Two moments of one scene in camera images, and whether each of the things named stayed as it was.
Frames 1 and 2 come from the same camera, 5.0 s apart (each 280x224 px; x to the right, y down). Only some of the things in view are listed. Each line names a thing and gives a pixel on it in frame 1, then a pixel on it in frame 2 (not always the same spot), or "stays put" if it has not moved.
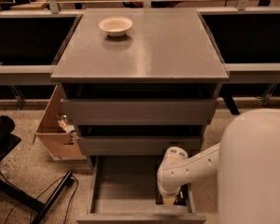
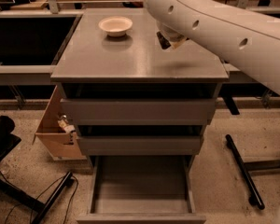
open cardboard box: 53,137 stays put
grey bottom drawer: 121,189 stays put
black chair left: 2,141 stays put
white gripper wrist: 169,192 -> 170,35
